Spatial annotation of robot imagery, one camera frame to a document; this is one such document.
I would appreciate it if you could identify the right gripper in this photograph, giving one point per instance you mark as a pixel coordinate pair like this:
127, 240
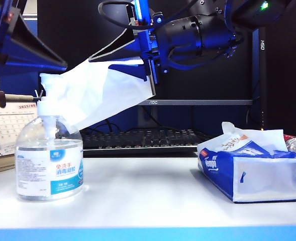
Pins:
180, 42

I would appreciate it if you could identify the clear hand sanitizer pump bottle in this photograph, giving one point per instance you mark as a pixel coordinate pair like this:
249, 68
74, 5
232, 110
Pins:
44, 163

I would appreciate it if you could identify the blue white tissue pack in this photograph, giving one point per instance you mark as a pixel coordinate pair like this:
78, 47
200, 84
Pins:
258, 178

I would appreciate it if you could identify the black binder clip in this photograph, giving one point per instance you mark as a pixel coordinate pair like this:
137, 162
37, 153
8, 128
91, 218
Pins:
39, 95

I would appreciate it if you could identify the grey monitor stand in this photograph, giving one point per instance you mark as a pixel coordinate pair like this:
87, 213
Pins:
149, 115

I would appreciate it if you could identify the black AOC monitor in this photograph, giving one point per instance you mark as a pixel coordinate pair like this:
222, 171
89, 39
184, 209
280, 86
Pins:
200, 85

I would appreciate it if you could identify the black keyboard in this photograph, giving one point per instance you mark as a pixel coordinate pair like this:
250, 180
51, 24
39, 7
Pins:
142, 140

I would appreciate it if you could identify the beige desk calendar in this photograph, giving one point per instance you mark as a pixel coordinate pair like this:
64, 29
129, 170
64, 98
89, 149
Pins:
4, 130

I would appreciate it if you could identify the black HSO monitor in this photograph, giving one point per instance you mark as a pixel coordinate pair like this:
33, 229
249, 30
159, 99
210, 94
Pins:
286, 88

